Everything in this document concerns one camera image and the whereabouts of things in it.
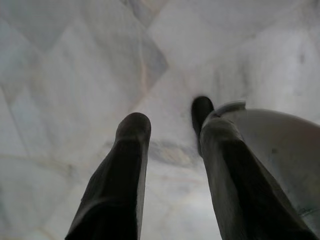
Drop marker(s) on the black robot foot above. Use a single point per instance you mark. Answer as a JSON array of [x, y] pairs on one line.
[[201, 107]]

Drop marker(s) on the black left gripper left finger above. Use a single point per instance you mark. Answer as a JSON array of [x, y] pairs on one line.
[[120, 187]]

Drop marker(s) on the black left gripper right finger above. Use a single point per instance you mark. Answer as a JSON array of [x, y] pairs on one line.
[[237, 187]]

